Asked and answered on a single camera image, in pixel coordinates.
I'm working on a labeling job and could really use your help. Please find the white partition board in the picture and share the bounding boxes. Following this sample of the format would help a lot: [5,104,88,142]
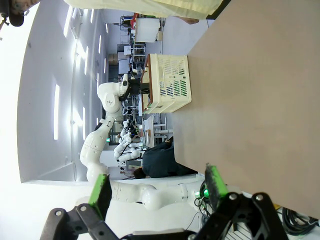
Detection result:
[134,18,161,43]

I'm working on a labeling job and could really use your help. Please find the cream plastic shopping basket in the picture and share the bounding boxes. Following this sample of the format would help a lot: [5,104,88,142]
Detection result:
[140,53,193,115]

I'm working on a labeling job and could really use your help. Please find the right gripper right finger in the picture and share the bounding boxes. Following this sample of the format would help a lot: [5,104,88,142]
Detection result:
[194,163,288,240]

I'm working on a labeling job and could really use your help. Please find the person in dark shirt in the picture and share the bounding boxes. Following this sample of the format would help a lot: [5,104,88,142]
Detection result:
[133,136,198,179]

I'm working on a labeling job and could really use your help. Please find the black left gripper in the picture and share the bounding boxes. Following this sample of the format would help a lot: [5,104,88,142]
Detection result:
[127,77,142,99]

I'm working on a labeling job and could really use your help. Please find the black cable bundle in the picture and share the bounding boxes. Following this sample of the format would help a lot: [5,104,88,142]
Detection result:
[281,206,320,237]

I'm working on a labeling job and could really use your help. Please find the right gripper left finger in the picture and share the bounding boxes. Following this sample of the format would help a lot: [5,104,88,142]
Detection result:
[39,173,121,240]

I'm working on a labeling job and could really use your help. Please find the ceiling light panel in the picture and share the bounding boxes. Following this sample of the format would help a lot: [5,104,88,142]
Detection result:
[53,84,61,141]

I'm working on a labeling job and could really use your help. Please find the white background robot arms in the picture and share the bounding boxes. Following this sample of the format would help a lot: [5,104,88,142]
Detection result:
[113,119,144,165]

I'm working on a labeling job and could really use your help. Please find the person in yellow shirt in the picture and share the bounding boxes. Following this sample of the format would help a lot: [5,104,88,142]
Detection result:
[0,0,232,25]

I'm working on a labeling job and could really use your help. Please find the black cap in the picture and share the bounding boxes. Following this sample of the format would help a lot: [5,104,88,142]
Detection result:
[0,0,28,27]

